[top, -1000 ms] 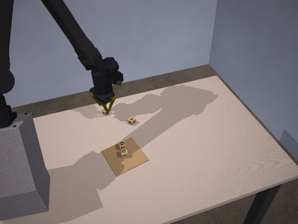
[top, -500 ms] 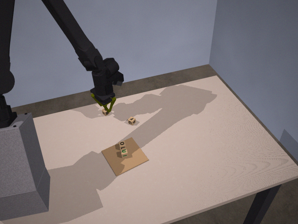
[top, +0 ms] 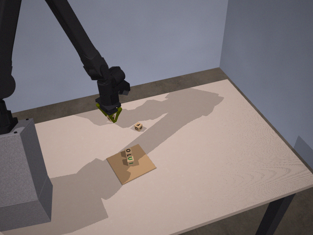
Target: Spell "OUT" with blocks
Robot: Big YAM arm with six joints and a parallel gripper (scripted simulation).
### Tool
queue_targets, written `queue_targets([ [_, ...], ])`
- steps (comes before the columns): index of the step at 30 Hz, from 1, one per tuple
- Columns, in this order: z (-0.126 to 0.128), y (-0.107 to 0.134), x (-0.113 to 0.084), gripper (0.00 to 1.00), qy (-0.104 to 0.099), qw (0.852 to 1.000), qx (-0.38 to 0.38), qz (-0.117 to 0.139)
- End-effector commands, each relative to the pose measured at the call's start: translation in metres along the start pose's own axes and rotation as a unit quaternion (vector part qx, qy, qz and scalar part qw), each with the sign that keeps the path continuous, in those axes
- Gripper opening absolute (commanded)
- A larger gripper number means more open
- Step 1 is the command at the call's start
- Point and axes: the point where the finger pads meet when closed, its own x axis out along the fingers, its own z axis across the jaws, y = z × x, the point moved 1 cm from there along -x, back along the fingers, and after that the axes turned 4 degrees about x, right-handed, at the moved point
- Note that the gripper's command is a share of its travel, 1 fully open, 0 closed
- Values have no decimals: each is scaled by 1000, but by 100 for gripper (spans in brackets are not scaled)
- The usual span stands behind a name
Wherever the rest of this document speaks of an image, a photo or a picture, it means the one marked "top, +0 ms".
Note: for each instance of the tan flat mat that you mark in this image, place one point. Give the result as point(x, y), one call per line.
point(127, 173)

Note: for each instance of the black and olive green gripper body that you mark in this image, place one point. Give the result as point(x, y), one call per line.
point(105, 104)

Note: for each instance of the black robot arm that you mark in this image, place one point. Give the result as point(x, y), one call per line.
point(108, 79)

